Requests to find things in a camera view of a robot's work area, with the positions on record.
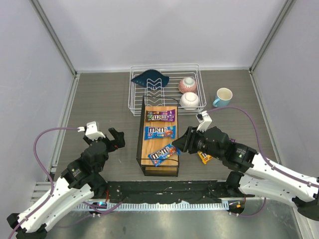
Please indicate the blue candy bag long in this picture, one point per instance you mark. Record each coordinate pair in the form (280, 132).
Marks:
(152, 132)

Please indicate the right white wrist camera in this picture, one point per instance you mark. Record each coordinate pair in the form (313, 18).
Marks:
(204, 120)

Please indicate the light blue mug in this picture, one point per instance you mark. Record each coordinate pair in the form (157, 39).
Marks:
(223, 97)

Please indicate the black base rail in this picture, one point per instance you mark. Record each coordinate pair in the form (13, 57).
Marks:
(169, 192)

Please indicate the white bowl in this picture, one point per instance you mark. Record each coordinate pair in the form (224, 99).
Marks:
(189, 101)

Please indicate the blue candy bag short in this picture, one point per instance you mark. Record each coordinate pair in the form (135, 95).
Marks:
(162, 154)

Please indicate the dark blue leaf plate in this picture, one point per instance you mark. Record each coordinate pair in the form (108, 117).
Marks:
(151, 79)

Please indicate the black wire wooden shelf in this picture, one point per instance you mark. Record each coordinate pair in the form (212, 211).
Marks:
(170, 166)

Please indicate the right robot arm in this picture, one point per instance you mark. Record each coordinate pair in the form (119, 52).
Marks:
(252, 174)

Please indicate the pink patterned bowl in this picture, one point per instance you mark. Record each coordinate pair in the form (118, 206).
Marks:
(186, 85)

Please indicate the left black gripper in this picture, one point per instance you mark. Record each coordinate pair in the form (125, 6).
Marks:
(109, 142)

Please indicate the white cable duct strip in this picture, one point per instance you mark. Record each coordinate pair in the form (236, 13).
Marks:
(183, 206)

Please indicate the white wire dish rack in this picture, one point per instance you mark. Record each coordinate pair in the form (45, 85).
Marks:
(154, 93)

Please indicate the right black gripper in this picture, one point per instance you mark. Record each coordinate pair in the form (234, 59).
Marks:
(193, 141)

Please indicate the yellow candy bag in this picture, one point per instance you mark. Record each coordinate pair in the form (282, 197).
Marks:
(204, 157)

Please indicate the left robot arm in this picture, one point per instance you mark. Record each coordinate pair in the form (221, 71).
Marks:
(79, 182)

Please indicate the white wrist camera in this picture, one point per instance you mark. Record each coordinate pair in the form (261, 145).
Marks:
(204, 120)
(91, 130)

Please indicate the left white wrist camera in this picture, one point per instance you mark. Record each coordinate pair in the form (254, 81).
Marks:
(91, 130)

